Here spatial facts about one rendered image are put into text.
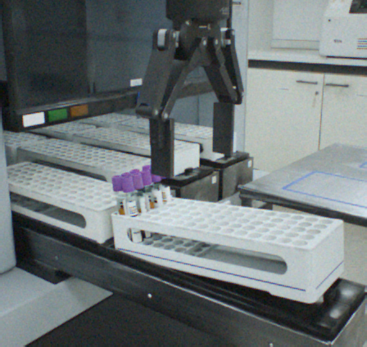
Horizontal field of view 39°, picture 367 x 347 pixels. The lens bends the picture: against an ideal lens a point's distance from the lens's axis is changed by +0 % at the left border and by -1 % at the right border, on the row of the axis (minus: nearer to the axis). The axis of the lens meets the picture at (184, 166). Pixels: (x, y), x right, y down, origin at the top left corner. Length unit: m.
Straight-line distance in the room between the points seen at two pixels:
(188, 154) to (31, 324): 0.47
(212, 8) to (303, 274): 0.31
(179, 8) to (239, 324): 0.37
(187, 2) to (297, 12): 3.20
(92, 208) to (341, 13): 2.43
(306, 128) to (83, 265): 2.47
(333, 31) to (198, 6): 2.45
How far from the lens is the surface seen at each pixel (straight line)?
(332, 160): 1.18
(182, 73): 0.59
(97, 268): 0.75
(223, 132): 0.70
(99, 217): 0.74
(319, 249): 0.58
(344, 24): 3.00
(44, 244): 0.83
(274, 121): 3.20
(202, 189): 1.07
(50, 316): 0.84
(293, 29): 3.80
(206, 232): 0.62
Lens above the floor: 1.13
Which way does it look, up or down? 16 degrees down
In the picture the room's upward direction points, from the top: straight up
